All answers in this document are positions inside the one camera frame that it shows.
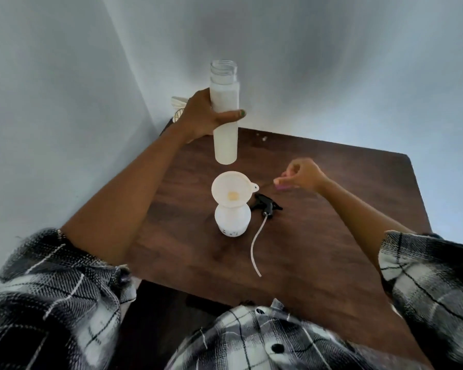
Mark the person's left hand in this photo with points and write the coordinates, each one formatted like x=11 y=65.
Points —
x=196 y=119

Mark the person's right hand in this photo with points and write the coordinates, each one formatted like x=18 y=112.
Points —
x=305 y=175

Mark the tall frosted clear bottle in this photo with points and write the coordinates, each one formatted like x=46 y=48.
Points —
x=225 y=146

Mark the black spray trigger head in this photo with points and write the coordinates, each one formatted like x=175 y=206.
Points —
x=265 y=204

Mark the white plastic funnel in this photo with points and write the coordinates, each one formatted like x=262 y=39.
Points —
x=225 y=184

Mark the white spray bottle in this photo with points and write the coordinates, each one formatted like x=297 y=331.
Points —
x=233 y=221

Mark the person's left forearm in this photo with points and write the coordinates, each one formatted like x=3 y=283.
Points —
x=119 y=211

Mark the person's right forearm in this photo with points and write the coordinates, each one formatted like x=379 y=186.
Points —
x=355 y=215

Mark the white paper napkins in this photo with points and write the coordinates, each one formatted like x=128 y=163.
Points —
x=179 y=100

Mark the dark wooden table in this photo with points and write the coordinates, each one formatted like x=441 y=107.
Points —
x=332 y=246

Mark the black white plaid shirt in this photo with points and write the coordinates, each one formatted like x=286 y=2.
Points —
x=42 y=296

